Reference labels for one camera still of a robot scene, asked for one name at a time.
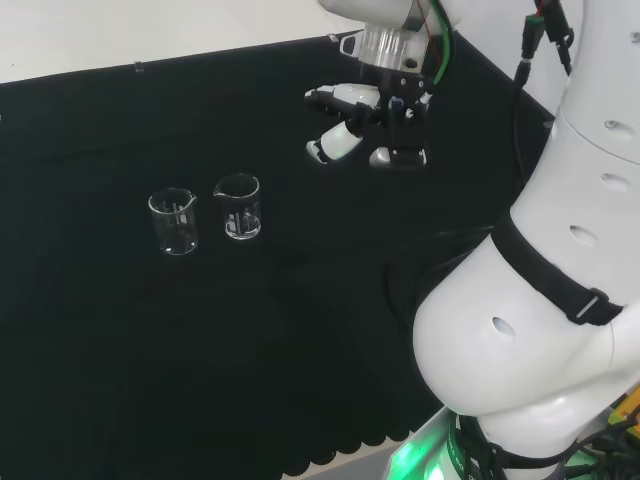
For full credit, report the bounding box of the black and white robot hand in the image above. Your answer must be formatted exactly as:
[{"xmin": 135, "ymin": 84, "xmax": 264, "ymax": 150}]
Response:
[{"xmin": 303, "ymin": 68, "xmax": 437, "ymax": 172}]

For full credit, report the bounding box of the clear glass beaker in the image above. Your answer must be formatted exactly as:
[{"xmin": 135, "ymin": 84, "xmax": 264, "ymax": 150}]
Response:
[
  {"xmin": 147, "ymin": 187, "xmax": 200, "ymax": 257},
  {"xmin": 212, "ymin": 172, "xmax": 263, "ymax": 242}
]

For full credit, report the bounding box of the black bench cloth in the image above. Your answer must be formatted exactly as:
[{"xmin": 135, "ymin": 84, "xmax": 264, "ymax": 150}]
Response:
[{"xmin": 0, "ymin": 29, "xmax": 556, "ymax": 480}]

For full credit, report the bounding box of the green cable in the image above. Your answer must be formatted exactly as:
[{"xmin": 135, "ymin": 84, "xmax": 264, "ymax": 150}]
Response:
[{"xmin": 428, "ymin": 0, "xmax": 457, "ymax": 87}]

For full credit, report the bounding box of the black cable with connector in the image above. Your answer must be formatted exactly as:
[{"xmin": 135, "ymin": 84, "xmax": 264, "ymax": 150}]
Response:
[
  {"xmin": 510, "ymin": 13, "xmax": 546, "ymax": 191},
  {"xmin": 532, "ymin": 0, "xmax": 575, "ymax": 77}
]

